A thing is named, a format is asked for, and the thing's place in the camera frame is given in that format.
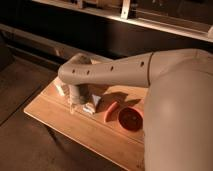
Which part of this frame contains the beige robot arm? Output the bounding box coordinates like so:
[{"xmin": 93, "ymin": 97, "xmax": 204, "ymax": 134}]
[{"xmin": 58, "ymin": 49, "xmax": 213, "ymax": 171}]

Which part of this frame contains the wooden shelf rail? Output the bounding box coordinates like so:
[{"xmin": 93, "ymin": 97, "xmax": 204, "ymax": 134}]
[{"xmin": 32, "ymin": 0, "xmax": 213, "ymax": 43}]

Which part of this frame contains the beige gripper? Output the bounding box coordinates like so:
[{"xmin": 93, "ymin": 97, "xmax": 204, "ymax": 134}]
[{"xmin": 69, "ymin": 84, "xmax": 95, "ymax": 114}]

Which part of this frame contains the white cup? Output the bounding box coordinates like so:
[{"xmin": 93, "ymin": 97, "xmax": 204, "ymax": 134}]
[{"xmin": 53, "ymin": 78, "xmax": 69, "ymax": 96}]

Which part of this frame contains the red ceramic bowl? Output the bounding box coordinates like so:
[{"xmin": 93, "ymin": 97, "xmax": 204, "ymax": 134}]
[{"xmin": 118, "ymin": 107, "xmax": 143, "ymax": 132}]

